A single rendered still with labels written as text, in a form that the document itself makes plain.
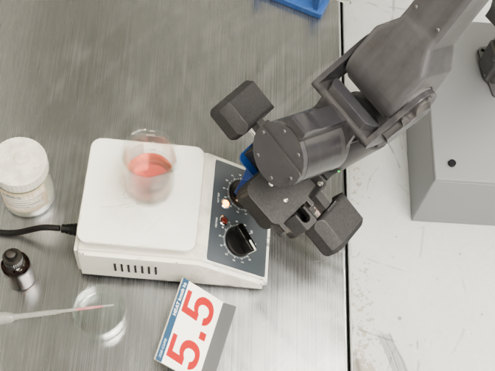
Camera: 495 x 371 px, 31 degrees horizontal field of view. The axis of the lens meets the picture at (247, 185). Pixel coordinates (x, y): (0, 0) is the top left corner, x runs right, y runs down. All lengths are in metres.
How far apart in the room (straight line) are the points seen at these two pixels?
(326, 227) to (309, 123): 0.17
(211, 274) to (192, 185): 0.09
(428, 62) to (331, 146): 0.10
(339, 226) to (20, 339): 0.35
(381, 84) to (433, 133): 0.22
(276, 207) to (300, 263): 0.19
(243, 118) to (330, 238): 0.14
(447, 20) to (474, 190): 0.29
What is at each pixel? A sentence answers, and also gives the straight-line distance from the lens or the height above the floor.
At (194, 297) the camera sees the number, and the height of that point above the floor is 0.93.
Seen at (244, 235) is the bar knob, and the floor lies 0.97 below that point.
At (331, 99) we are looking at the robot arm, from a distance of 0.76.
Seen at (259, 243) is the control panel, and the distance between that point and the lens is 0.95.
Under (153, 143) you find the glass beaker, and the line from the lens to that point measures 0.89.
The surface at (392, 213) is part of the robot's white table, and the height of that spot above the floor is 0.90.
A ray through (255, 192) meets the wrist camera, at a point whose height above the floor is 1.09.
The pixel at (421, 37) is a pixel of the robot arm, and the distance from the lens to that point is 0.73.
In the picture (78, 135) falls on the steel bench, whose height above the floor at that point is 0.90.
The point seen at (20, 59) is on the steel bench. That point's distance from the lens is 1.12.
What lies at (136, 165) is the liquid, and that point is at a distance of 0.90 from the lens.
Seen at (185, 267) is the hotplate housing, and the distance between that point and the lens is 0.91.
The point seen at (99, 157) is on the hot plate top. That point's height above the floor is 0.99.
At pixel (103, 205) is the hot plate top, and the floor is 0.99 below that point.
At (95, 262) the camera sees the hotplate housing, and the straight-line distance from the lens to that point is 0.93.
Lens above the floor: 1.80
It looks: 63 degrees down
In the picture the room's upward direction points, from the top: 9 degrees clockwise
